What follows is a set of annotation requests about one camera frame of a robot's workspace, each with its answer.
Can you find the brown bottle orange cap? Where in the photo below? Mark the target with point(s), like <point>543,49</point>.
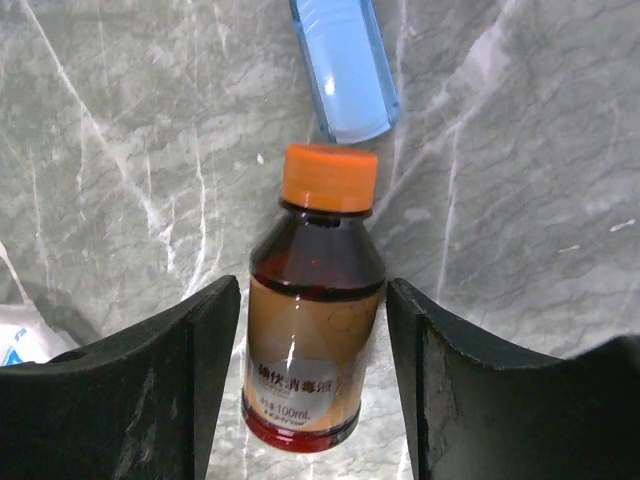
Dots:
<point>315,286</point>

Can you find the blue plastic vial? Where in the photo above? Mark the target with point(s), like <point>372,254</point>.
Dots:
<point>349,75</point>

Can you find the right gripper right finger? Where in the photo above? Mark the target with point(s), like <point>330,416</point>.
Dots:
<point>476,406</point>

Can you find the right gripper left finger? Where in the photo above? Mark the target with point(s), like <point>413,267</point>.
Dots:
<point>142,403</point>

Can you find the white blue gauze packet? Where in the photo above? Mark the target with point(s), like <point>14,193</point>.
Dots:
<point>25,336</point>

